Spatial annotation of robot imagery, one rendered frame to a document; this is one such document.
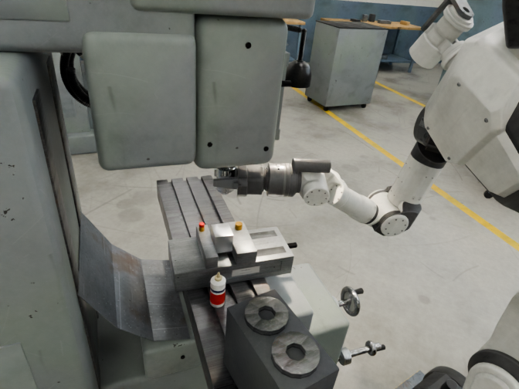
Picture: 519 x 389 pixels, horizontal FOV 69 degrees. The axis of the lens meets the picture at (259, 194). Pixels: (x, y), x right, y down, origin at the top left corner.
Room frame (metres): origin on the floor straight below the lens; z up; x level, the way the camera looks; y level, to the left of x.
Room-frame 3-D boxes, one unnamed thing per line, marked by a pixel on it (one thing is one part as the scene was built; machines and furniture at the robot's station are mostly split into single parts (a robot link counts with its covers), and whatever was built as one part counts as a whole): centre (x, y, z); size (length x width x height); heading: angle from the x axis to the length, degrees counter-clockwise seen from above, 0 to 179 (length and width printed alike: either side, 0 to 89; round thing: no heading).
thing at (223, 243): (0.86, 0.10, 1.03); 0.06 x 0.05 x 0.06; 21
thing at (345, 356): (0.93, -0.45, 0.50); 0.22 x 0.06 x 0.06; 114
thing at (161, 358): (0.85, 0.09, 0.78); 0.50 x 0.35 x 0.12; 114
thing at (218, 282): (0.72, 0.08, 0.97); 0.04 x 0.04 x 0.11
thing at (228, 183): (0.82, 0.09, 1.24); 0.06 x 0.02 x 0.03; 96
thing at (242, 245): (0.88, 0.04, 1.01); 0.15 x 0.06 x 0.04; 21
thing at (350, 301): (1.05, -0.37, 0.62); 0.16 x 0.12 x 0.12; 114
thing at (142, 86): (0.77, 0.27, 1.47); 0.24 x 0.19 x 0.26; 24
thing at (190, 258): (0.87, 0.07, 0.97); 0.35 x 0.15 x 0.11; 111
